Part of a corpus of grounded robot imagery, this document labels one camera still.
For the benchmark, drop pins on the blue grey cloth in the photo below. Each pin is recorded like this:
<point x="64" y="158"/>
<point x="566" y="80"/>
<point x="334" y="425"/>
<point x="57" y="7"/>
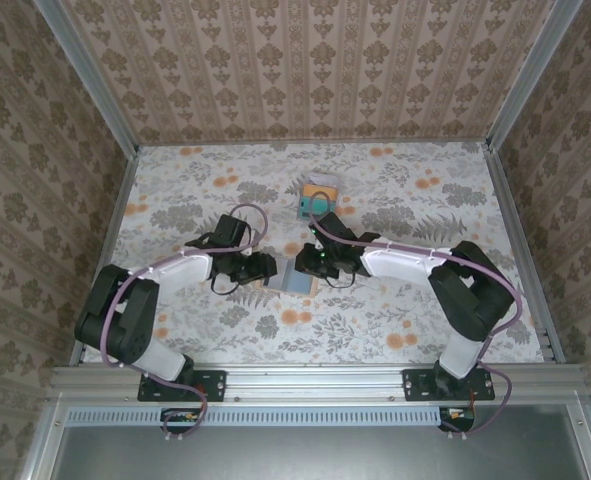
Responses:
<point x="295" y="280"/>

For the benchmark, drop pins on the gold credit card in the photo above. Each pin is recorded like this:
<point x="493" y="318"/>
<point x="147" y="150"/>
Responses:
<point x="306" y="190"/>

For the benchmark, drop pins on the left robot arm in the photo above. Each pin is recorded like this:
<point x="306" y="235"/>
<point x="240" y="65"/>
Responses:
<point x="180" y="272"/>

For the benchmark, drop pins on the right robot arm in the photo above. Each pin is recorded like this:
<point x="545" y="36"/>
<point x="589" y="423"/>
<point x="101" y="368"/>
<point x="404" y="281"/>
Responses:
<point x="400" y="265"/>

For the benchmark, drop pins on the floral print tablecloth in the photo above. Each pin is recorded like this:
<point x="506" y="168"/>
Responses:
<point x="375" y="325"/>

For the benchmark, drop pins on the aluminium mounting beam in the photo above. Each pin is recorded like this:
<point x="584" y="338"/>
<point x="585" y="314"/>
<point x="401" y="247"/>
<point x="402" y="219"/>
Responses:
<point x="315" y="385"/>

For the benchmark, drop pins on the small connector board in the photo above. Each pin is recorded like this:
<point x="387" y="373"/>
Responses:
<point x="180" y="415"/>
<point x="457" y="416"/>

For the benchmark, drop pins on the steel sheet panel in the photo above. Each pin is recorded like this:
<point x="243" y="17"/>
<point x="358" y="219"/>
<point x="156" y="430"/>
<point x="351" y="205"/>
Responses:
<point x="325" y="455"/>

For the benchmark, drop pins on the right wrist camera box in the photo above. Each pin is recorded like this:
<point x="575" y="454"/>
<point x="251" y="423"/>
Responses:
<point x="332" y="227"/>

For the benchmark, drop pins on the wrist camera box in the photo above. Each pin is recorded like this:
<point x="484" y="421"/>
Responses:
<point x="332" y="227"/>
<point x="231" y="230"/>

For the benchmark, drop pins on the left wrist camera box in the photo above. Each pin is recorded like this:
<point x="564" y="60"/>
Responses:
<point x="231" y="230"/>

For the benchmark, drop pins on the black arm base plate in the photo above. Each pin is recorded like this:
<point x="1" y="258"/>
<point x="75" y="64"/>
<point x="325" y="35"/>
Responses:
<point x="210" y="385"/>
<point x="420" y="385"/>

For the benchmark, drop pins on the aluminium side rail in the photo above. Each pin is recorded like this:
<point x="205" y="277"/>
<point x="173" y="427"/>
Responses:
<point x="112" y="225"/>
<point x="512" y="220"/>

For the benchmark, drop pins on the aluminium corner post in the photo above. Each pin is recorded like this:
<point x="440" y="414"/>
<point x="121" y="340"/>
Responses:
<point x="531" y="75"/>
<point x="91" y="80"/>

